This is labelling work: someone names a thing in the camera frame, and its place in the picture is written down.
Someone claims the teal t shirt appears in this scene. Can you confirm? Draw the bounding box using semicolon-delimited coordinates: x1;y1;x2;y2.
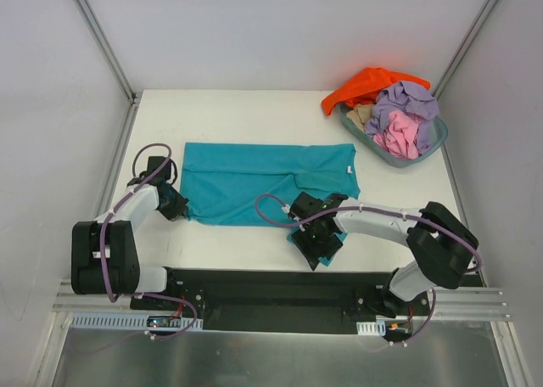
177;142;362;268

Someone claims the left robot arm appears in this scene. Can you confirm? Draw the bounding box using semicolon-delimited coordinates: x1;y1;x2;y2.
70;156;188;310

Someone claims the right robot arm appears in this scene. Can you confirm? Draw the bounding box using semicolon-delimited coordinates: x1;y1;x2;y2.
283;193;482;318

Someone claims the beige t shirt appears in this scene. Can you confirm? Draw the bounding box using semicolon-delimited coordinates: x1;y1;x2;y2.
346;104;374;130

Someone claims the pink t shirt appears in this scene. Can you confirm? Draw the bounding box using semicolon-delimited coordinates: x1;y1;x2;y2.
372;109;429;160

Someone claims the orange t shirt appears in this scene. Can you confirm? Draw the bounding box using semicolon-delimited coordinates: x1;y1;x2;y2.
321;67;431;116

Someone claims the lilac t shirt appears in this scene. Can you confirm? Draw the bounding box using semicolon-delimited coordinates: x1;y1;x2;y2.
364;81;440;153

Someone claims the grey-blue plastic basket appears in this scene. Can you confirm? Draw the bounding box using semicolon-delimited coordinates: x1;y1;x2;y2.
337;102;450;168

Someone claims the right white cable duct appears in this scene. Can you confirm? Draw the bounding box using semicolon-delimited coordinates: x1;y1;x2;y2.
356;320;386;337

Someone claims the white cable duct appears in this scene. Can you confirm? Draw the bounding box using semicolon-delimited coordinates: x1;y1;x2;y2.
356;320;386;337
71;313;204;334

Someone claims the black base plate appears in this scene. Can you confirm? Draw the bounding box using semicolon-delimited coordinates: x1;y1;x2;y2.
129;266;484;333

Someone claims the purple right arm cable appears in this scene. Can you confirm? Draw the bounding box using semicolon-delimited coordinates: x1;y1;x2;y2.
255;193;484;341

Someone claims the left white cable duct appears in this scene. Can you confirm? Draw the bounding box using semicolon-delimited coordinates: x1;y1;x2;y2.
71;313;204;334

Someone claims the left aluminium frame post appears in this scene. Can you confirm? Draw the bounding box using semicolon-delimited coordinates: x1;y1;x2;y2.
63;0;141;104

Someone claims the aluminium frame post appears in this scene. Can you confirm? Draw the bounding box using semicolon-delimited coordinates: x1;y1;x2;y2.
63;0;141;104
434;0;501;98

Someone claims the right aluminium frame post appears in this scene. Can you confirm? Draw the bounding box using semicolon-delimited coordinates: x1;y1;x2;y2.
434;0;501;98

